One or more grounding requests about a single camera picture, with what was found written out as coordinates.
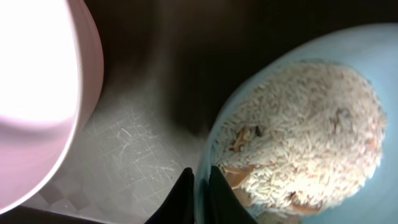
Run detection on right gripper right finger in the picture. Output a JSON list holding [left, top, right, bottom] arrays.
[[209, 166, 257, 224]]

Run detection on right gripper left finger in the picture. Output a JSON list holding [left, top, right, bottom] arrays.
[[145, 167, 195, 224]]

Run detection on rice food scraps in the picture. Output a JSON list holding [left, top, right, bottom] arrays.
[[211, 62, 387, 215]]

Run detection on light blue bowl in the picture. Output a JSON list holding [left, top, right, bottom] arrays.
[[194, 23, 397, 224]]

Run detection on brown serving tray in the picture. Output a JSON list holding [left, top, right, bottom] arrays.
[[1, 0, 397, 223]]

